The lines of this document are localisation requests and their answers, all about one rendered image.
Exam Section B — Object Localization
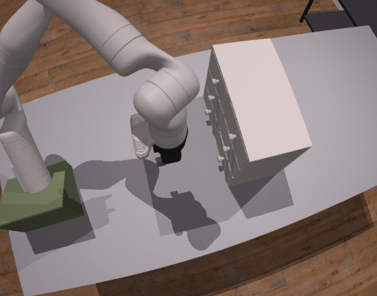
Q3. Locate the white chest of drawers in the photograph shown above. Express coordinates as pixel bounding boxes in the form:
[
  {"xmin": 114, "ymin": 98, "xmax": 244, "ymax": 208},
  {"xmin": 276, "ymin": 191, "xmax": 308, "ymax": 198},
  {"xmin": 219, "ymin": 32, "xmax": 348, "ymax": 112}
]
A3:
[{"xmin": 210, "ymin": 38, "xmax": 312, "ymax": 186}]

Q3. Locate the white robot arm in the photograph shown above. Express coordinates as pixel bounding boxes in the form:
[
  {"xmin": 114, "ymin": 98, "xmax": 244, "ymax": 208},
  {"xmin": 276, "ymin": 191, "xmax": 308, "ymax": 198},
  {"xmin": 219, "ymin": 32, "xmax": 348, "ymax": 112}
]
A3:
[{"xmin": 0, "ymin": 0, "xmax": 200, "ymax": 193}]

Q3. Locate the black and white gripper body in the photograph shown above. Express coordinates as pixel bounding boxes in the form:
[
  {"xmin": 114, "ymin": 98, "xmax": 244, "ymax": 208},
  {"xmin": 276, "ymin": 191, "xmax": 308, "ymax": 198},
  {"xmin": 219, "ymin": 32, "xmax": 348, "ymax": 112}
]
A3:
[{"xmin": 130, "ymin": 114, "xmax": 188, "ymax": 164}]

